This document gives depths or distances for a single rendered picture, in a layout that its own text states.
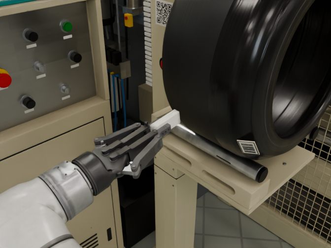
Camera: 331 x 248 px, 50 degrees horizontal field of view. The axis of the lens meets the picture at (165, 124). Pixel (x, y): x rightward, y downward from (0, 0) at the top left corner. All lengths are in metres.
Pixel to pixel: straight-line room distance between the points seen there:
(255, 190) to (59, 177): 0.54
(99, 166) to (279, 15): 0.43
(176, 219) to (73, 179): 0.95
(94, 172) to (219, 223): 1.49
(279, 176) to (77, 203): 0.68
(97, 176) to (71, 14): 0.68
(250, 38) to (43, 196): 0.46
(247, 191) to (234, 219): 1.13
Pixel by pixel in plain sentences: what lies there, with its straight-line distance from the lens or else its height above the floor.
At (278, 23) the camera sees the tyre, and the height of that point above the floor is 1.31.
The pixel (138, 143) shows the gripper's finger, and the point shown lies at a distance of 0.66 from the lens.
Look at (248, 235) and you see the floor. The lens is 2.01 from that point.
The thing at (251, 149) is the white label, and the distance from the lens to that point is 0.82.
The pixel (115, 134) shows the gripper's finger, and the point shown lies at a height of 1.12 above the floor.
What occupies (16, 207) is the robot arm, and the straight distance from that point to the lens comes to 0.57.
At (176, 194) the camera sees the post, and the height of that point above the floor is 0.54.
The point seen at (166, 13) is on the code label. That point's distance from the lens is 1.08.
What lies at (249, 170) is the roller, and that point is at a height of 0.91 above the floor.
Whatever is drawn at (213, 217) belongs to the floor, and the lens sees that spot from 2.07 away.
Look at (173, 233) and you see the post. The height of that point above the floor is 0.31.
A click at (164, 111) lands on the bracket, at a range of 1.09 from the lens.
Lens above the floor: 1.50
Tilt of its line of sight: 32 degrees down
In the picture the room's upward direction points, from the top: straight up
